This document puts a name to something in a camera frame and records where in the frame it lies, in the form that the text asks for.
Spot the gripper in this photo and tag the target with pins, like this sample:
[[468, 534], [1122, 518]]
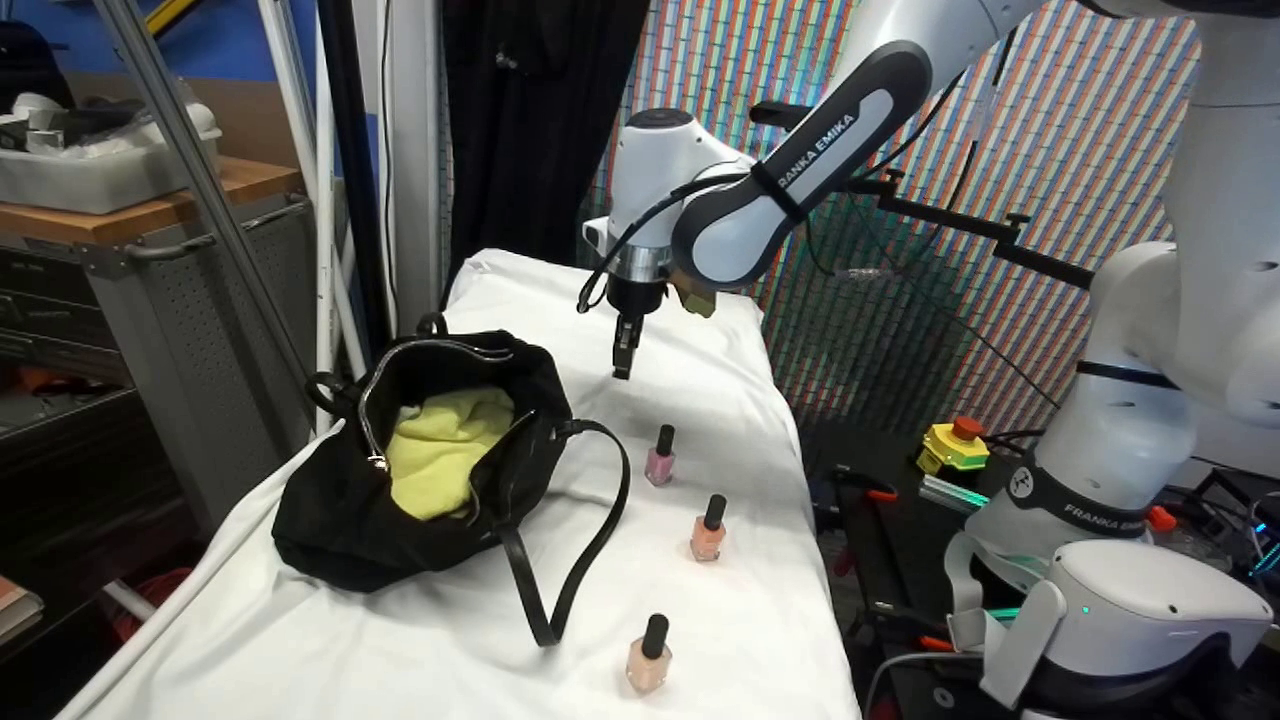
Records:
[[636, 293]]

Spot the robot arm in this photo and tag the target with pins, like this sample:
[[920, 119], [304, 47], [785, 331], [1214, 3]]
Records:
[[1120, 420]]

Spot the black jointed mount arm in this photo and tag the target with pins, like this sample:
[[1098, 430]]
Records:
[[960, 225]]

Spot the pink nail polish bottle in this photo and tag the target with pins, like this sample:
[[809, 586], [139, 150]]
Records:
[[659, 467]]

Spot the coral nail polish bottle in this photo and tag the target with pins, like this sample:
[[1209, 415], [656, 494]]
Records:
[[707, 540]]

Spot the black bag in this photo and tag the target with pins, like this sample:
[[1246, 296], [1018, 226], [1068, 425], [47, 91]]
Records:
[[330, 510]]

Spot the pale peach nail polish bottle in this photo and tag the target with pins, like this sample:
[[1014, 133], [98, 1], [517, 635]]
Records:
[[647, 668]]

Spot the white table cloth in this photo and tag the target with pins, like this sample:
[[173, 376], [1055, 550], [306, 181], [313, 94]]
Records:
[[700, 370]]

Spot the black curtain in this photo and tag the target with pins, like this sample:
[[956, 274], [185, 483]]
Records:
[[540, 130]]

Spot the yellow cloth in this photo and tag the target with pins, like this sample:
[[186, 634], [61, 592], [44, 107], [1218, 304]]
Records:
[[440, 455]]

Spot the black pole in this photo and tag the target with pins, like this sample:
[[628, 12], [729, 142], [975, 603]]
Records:
[[355, 170]]

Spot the yellow emergency stop button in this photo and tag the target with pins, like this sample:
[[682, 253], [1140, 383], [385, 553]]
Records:
[[952, 448]]

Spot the grey metal cabinet wooden top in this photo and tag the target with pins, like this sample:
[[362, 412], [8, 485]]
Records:
[[200, 330]]

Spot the colourful patterned backdrop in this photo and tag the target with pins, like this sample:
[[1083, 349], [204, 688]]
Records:
[[1060, 150]]

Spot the aluminium pole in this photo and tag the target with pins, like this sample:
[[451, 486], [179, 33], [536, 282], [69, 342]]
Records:
[[200, 180]]

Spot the grey bin with clutter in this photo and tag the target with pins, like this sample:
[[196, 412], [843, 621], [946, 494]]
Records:
[[90, 170]]

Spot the white headset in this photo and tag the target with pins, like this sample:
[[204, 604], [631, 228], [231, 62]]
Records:
[[1140, 610]]

